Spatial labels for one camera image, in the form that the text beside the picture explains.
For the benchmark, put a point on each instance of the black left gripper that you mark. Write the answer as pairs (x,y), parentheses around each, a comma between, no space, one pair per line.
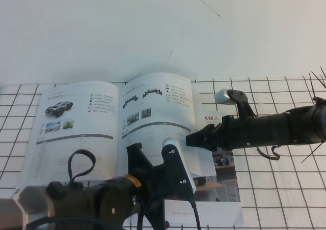
(150,184)

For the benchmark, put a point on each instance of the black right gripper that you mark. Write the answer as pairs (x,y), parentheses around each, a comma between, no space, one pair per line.
(239,133)

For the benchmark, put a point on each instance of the white product catalogue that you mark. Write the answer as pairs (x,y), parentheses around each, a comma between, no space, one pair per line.
(76,128)

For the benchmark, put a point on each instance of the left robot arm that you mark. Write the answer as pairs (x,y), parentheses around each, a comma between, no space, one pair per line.
(76,204)

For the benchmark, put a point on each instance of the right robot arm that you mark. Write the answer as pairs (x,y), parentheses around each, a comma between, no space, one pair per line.
(293,128)

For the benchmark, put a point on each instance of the closed brochure with photo cover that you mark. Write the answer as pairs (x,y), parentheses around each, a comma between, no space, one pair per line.
(219,212)

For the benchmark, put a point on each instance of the white cloth with black grid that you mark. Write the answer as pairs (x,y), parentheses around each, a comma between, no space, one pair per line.
(267,202)

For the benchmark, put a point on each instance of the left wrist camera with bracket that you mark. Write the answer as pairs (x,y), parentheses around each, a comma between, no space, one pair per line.
(175,164)

